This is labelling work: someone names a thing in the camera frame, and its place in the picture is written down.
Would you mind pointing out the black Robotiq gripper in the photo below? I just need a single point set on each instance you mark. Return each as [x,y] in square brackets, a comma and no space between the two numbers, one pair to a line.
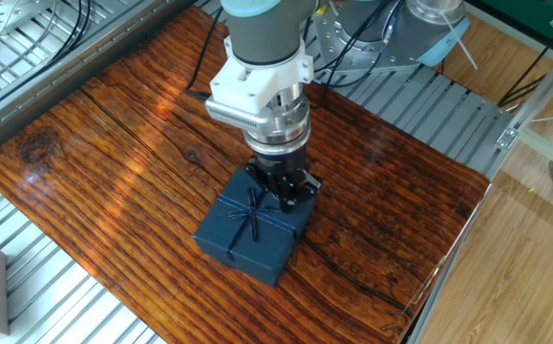
[281,165]

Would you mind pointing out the blue gift box lid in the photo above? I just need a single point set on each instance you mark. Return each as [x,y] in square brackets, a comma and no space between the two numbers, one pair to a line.
[247,243]

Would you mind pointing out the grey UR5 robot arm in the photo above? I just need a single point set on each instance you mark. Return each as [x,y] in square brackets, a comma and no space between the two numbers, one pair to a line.
[266,38]

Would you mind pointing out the wood-grain table mat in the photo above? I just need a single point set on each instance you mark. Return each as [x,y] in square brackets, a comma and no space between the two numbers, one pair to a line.
[113,191]

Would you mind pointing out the yellow plug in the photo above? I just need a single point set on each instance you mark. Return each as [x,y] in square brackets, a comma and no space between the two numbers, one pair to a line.
[322,8]

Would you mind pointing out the silver perforated mounting plate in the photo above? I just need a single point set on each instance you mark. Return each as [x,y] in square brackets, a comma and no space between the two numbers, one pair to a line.
[4,14]

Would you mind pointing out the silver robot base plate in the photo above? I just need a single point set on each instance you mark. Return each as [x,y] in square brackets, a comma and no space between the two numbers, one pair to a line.
[343,52]

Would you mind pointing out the aluminium frame beam with bracket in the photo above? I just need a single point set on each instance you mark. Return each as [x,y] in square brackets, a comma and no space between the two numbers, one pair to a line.
[543,91]

